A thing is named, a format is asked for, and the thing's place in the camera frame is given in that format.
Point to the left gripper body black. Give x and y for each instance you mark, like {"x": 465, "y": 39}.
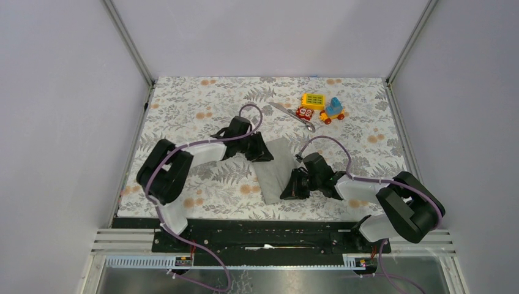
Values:
{"x": 251, "y": 146}

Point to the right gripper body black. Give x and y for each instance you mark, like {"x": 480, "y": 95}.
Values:
{"x": 303, "y": 183}

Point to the grey cloth napkin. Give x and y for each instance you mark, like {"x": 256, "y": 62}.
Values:
{"x": 274, "y": 177}

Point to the metal spoon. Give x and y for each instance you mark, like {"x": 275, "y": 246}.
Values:
{"x": 308, "y": 125}

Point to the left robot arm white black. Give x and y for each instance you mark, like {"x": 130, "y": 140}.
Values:
{"x": 165, "y": 171}

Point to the red toy block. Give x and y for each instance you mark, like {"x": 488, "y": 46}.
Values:
{"x": 305, "y": 113}

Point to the blue yellow toy car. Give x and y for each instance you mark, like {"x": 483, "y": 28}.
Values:
{"x": 334, "y": 110}

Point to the yellow toy brick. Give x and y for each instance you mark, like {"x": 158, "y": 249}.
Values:
{"x": 313, "y": 101}

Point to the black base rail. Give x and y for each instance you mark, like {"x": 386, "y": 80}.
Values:
{"x": 254, "y": 242}

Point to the white slotted cable duct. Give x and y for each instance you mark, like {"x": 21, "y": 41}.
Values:
{"x": 179, "y": 263}

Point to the left aluminium frame post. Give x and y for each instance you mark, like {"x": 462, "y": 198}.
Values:
{"x": 128, "y": 42}

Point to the aluminium frame post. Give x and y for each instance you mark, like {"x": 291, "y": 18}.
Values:
{"x": 415, "y": 33}
{"x": 128, "y": 42}

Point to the right aluminium frame post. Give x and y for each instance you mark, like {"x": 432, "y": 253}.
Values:
{"x": 415, "y": 33}

